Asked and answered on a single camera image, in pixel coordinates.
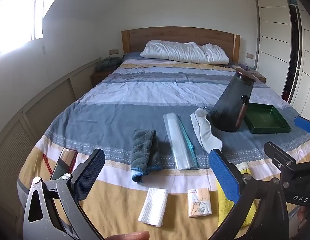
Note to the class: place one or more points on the beige radiator cover panel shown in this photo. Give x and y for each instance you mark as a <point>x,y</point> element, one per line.
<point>44,100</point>

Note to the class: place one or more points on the striped bed blanket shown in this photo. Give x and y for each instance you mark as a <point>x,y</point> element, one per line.
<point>145,92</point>

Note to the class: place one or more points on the window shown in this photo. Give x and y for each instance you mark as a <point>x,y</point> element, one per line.
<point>12,12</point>

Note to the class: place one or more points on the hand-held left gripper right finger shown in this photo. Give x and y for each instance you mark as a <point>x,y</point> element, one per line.
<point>223,175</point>

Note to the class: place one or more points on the green tray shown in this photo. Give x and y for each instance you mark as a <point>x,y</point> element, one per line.
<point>265,117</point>

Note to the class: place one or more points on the wooden headboard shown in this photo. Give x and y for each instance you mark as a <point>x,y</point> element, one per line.
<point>175,33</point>

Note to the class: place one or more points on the dark grey cloth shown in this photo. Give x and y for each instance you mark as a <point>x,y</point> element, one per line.
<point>108,63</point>

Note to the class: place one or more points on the clear zip bag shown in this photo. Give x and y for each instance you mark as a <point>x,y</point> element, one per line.
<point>177,142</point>

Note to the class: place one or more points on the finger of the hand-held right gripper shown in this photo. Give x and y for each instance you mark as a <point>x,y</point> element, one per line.
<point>277,152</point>
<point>305,124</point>

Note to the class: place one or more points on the yellow towel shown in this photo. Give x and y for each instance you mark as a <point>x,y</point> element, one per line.
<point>223,205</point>

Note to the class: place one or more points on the phone with red case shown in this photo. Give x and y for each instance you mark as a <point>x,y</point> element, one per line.
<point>63,162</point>

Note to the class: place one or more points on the wall socket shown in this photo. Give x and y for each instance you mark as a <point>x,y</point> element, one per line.
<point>113,51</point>
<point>250,55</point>

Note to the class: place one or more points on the grey towel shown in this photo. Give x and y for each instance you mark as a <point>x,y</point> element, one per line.
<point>143,150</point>

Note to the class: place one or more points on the grey eye mask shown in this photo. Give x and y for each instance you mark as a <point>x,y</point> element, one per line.
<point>205,132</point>

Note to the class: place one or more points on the white cloth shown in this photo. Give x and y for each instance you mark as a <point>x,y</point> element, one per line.
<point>153,207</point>

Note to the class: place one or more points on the wooden nightstand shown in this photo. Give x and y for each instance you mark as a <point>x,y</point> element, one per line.
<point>99,77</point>
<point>260,78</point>

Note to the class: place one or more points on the person's left hand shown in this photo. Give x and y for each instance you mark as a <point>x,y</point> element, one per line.
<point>135,236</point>

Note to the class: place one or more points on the tissue packet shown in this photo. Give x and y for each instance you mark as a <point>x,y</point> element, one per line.
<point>198,202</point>

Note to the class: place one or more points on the white pillow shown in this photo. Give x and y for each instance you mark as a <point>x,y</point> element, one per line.
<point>185,51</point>

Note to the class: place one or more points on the person's right hand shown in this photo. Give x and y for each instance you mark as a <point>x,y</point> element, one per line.
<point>303,217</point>

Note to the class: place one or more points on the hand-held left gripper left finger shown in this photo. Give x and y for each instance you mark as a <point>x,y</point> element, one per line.
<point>91,175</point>

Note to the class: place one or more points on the white wardrobe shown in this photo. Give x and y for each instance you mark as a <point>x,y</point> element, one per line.
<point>272,30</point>

